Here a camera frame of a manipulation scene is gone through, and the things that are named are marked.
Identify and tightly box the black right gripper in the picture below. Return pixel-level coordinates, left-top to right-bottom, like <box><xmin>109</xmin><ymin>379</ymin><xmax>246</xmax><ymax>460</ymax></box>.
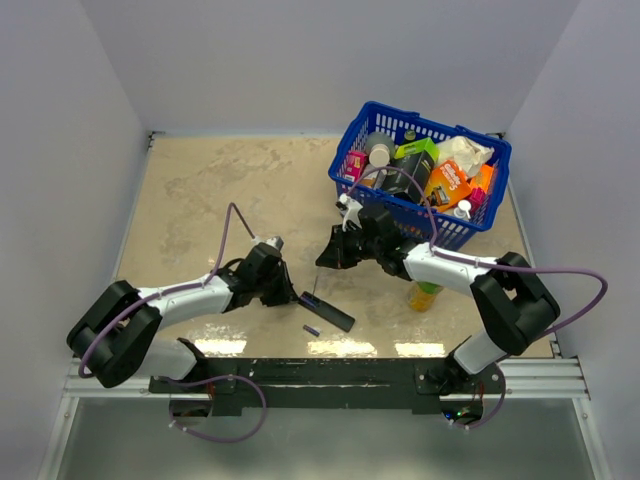
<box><xmin>317</xmin><ymin>224</ymin><xmax>382</xmax><ymax>270</ymax></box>

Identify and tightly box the thin clear-handled screwdriver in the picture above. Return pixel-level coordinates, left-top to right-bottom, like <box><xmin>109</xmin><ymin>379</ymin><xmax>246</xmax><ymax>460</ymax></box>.
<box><xmin>311</xmin><ymin>267</ymin><xmax>320</xmax><ymax>296</ymax></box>

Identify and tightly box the blue purple battery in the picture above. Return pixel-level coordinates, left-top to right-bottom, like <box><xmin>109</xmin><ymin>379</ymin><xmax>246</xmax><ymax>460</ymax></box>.
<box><xmin>302</xmin><ymin>324</ymin><xmax>320</xmax><ymax>337</ymax></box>

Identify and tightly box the black remote control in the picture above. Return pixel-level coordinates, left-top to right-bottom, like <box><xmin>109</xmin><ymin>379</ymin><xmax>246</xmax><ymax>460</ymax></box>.
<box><xmin>298</xmin><ymin>291</ymin><xmax>355</xmax><ymax>333</ymax></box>

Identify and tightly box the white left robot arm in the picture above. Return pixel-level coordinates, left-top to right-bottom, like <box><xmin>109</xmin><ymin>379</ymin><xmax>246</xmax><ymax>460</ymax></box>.
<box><xmin>66</xmin><ymin>236</ymin><xmax>298</xmax><ymax>392</ymax></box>

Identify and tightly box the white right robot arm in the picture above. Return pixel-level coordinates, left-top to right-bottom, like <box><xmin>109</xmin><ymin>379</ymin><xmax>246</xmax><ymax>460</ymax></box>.
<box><xmin>316</xmin><ymin>204</ymin><xmax>560</xmax><ymax>393</ymax></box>

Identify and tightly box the pink small box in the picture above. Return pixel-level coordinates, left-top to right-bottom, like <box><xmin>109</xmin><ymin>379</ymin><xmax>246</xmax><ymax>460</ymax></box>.
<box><xmin>344</xmin><ymin>151</ymin><xmax>368</xmax><ymax>182</ymax></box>

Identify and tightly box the black and green box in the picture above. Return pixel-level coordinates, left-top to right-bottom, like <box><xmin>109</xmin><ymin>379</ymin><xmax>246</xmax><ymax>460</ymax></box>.
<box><xmin>382</xmin><ymin>137</ymin><xmax>439</xmax><ymax>204</ymax></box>

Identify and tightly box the grey white-capped bottle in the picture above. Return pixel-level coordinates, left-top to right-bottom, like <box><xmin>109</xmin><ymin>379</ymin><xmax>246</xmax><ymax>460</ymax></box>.
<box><xmin>364</xmin><ymin>132</ymin><xmax>396</xmax><ymax>168</ymax></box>

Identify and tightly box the blue plastic basket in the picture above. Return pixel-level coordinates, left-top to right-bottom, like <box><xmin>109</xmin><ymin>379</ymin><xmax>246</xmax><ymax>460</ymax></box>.
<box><xmin>327</xmin><ymin>101</ymin><xmax>513</xmax><ymax>257</ymax></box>

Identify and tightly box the orange razor box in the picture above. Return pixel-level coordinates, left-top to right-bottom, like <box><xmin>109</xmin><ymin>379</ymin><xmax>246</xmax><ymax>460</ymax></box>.
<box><xmin>424</xmin><ymin>160</ymin><xmax>472</xmax><ymax>212</ymax></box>

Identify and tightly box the white pump bottle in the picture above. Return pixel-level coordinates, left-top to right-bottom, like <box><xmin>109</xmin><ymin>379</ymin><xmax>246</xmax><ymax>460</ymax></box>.
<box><xmin>453</xmin><ymin>200</ymin><xmax>472</xmax><ymax>221</ymax></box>

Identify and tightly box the magenta box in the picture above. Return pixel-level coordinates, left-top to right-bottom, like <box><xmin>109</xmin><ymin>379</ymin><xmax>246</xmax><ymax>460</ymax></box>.
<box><xmin>468</xmin><ymin>187</ymin><xmax>486</xmax><ymax>213</ymax></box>

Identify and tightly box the white crumpled bag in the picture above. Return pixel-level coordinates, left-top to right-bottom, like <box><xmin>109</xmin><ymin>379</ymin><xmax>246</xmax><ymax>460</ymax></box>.
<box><xmin>435</xmin><ymin>136</ymin><xmax>495</xmax><ymax>178</ymax></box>

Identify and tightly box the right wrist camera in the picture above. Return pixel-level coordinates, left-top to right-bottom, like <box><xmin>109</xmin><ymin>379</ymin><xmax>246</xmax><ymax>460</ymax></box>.
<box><xmin>336</xmin><ymin>193</ymin><xmax>363</xmax><ymax>232</ymax></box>

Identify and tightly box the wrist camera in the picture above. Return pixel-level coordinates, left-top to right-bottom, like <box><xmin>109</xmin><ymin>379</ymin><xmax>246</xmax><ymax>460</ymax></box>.
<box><xmin>336</xmin><ymin>193</ymin><xmax>363</xmax><ymax>232</ymax></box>
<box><xmin>252</xmin><ymin>236</ymin><xmax>284</xmax><ymax>252</ymax></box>

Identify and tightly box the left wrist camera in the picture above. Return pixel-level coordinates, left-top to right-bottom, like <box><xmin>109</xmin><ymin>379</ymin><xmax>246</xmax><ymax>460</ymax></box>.
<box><xmin>252</xmin><ymin>236</ymin><xmax>284</xmax><ymax>252</ymax></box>

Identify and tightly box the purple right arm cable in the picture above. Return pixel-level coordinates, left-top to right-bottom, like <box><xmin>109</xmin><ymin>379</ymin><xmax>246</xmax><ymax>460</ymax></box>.
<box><xmin>344</xmin><ymin>165</ymin><xmax>610</xmax><ymax>337</ymax></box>

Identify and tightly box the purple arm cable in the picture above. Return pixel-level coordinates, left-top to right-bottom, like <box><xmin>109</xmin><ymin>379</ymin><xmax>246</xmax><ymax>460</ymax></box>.
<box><xmin>77</xmin><ymin>202</ymin><xmax>259</xmax><ymax>379</ymax></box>
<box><xmin>344</xmin><ymin>165</ymin><xmax>610</xmax><ymax>337</ymax></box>

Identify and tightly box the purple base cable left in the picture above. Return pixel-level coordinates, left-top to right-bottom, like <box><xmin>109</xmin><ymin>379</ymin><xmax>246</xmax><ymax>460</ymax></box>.
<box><xmin>168</xmin><ymin>374</ymin><xmax>268</xmax><ymax>444</ymax></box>

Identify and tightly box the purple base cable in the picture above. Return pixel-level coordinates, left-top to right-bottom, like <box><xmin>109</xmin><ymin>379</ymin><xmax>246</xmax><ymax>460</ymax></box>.
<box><xmin>447</xmin><ymin>374</ymin><xmax>507</xmax><ymax>431</ymax></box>
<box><xmin>168</xmin><ymin>374</ymin><xmax>268</xmax><ymax>444</ymax></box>

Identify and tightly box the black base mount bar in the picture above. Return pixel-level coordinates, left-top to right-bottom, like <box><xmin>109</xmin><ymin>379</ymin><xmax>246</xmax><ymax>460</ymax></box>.
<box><xmin>149</xmin><ymin>357</ymin><xmax>506</xmax><ymax>416</ymax></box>

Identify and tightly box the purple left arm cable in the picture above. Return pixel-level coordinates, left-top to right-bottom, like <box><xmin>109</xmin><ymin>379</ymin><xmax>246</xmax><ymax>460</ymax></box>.
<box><xmin>77</xmin><ymin>202</ymin><xmax>259</xmax><ymax>379</ymax></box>

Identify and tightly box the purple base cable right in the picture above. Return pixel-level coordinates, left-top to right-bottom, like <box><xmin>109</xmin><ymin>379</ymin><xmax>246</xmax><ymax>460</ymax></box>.
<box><xmin>447</xmin><ymin>374</ymin><xmax>507</xmax><ymax>431</ymax></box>

